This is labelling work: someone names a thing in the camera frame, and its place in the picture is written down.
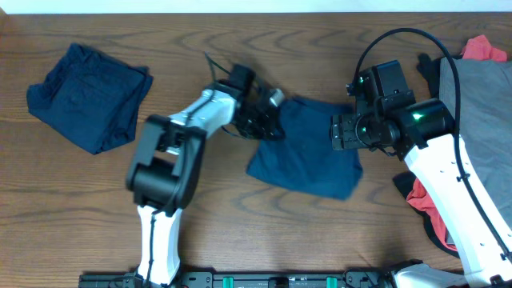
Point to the grey shorts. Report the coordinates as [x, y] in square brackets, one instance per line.
[486, 126]

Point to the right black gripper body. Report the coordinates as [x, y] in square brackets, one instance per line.
[355, 133]

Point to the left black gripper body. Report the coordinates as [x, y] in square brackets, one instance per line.
[253, 124]

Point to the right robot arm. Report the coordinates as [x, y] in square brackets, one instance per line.
[421, 134]

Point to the dark navy garment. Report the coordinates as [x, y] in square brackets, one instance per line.
[91, 99]

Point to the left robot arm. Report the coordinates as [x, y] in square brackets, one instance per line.
[165, 169]

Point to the blue denim shorts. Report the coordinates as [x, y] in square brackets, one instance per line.
[304, 160]

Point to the black garment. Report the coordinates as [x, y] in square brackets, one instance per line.
[411, 188]

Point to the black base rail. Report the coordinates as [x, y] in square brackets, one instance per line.
[280, 280]

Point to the red garment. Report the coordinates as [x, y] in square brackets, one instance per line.
[479, 48]

